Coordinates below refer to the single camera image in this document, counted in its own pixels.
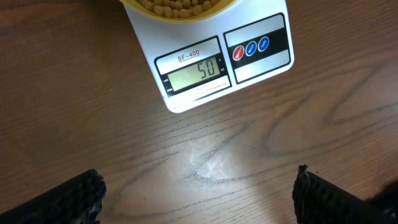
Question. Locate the yellow bowl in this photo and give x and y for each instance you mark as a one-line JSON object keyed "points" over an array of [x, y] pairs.
{"points": [[220, 7]]}

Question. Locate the soybeans in bowl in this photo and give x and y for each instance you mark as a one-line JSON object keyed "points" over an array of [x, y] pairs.
{"points": [[177, 8]]}

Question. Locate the white digital kitchen scale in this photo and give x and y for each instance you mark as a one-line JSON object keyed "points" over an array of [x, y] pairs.
{"points": [[197, 62]]}

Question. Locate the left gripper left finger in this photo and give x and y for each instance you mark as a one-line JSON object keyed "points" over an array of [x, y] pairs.
{"points": [[76, 201]]}

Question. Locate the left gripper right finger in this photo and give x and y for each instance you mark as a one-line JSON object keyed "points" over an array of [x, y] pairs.
{"points": [[317, 201]]}

